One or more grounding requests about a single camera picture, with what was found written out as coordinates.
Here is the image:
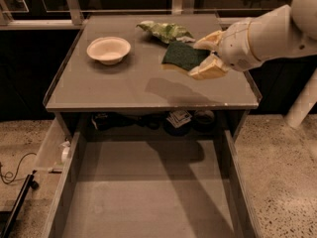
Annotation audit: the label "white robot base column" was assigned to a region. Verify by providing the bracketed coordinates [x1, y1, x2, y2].
[284, 68, 317, 128]

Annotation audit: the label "green and yellow sponge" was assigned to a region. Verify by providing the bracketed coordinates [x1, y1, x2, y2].
[161, 42, 210, 73]

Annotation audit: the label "crumpled green chip bag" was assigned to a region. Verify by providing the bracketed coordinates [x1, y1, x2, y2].
[138, 21, 195, 44]

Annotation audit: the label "black cable on floor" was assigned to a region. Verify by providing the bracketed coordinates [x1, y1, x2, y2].
[0, 152, 38, 185]

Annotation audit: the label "black stand leg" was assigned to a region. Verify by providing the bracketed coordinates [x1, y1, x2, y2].
[0, 172, 39, 238]

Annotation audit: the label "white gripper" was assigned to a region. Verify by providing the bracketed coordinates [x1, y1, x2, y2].
[188, 18, 262, 80]

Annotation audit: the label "open grey top drawer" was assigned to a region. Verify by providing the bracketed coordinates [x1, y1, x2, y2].
[43, 128, 262, 238]

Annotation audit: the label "grey cabinet with counter top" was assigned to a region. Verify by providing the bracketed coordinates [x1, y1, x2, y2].
[44, 14, 261, 136]

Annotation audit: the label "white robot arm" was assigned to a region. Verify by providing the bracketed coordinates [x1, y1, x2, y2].
[188, 0, 317, 80]

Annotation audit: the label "black items inside cabinet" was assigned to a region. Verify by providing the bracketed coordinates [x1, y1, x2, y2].
[91, 110, 216, 136]

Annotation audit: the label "metal window frame rail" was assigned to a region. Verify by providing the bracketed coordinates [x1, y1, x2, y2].
[0, 0, 291, 30]

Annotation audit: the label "white paper card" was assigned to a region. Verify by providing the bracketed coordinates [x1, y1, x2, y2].
[166, 110, 192, 128]

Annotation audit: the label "white paper bowl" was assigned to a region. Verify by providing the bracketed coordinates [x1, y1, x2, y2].
[86, 37, 131, 65]

